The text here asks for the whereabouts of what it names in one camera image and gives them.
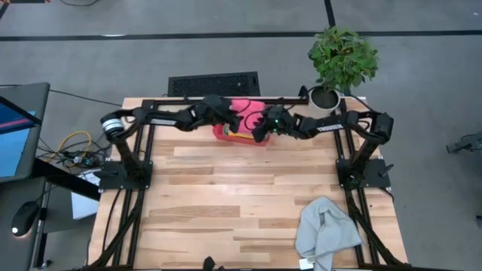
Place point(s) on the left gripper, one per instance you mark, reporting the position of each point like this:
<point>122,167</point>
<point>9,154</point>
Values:
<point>214,109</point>

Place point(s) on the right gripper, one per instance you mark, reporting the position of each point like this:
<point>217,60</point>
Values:
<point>278,122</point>

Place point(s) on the translucent pink plastic bin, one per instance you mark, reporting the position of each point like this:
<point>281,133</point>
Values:
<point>241,141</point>

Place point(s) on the pink microfiber towel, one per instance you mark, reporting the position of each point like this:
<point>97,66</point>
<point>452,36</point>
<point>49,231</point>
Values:
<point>246,113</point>

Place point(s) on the grey microfiber towel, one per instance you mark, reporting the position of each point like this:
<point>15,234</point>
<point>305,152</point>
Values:
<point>324,233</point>

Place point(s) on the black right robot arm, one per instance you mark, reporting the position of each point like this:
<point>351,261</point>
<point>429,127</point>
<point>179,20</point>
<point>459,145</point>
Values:
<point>339,126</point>

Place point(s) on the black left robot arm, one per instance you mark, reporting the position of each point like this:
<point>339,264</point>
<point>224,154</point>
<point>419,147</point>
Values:
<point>162,120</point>

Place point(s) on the white plant pot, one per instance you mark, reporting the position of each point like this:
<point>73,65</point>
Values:
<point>324,98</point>

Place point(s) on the green leafy plant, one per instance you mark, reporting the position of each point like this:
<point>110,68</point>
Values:
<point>342,56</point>

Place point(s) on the white paper sheet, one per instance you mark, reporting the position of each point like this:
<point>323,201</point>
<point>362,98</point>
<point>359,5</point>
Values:
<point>83,207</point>

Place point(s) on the black metal stand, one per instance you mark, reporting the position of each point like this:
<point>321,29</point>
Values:
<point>470,145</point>

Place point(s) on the laptop screen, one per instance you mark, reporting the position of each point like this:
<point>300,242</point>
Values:
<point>15,150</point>

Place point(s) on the black computer mouse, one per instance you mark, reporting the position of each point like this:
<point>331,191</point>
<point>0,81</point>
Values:
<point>24,218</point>

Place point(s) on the dark grey side desk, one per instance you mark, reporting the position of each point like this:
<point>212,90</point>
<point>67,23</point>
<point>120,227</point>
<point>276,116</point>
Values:
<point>11,195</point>

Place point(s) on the small black table-edge camera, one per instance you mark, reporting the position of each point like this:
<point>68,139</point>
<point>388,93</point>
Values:
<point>209,263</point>

